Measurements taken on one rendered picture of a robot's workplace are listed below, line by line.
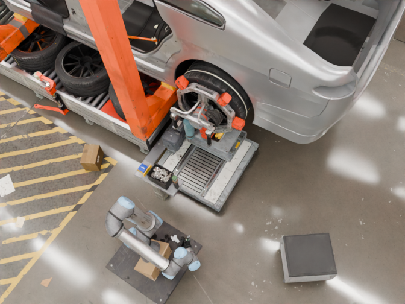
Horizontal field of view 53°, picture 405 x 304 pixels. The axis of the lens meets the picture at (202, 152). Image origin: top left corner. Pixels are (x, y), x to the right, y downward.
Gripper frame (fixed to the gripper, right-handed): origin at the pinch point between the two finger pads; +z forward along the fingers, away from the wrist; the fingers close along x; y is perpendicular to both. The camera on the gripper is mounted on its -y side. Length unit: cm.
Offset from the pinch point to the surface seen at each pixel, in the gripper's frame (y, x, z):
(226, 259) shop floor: -32, -60, 8
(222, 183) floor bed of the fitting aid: 14, -64, 64
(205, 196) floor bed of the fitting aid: 1, -48, 59
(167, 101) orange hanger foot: 75, 1, 103
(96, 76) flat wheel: 63, 53, 177
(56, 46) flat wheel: 70, 90, 232
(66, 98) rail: 33, 78, 181
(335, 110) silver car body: 133, -77, -20
